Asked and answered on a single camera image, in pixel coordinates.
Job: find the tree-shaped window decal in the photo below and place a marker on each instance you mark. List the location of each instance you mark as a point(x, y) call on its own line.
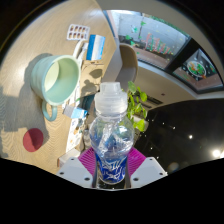
point(158, 43)

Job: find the green potted plant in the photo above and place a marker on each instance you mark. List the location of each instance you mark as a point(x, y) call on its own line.
point(138, 110)

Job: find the round wreath window sticker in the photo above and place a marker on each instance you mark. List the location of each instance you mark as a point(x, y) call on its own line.
point(197, 68)

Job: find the printed white leaflet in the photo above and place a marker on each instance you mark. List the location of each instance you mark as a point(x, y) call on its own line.
point(75, 135)

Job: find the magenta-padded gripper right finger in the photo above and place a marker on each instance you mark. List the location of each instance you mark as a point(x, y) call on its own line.
point(138, 163)

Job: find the white orange medicine box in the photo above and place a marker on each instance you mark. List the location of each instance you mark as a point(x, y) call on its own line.
point(66, 159)

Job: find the white ointment tube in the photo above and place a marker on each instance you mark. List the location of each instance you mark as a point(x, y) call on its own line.
point(80, 50)

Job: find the small blue white box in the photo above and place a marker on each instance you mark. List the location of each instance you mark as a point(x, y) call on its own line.
point(96, 47)

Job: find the group of ceiling lights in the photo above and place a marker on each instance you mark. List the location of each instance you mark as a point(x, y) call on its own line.
point(216, 153)

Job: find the white blue slim carton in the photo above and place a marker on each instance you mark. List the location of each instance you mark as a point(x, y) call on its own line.
point(75, 112)

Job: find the clear blue-labelled water bottle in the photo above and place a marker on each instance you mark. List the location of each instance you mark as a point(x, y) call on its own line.
point(111, 146)

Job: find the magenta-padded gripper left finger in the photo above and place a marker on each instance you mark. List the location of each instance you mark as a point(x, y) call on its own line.
point(86, 163)

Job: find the flat round red coaster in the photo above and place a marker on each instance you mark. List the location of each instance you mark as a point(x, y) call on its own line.
point(33, 140)

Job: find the blister pill pack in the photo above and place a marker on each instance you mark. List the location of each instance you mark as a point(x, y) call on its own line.
point(78, 32)

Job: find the pale green mug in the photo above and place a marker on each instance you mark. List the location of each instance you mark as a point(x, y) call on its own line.
point(40, 78)

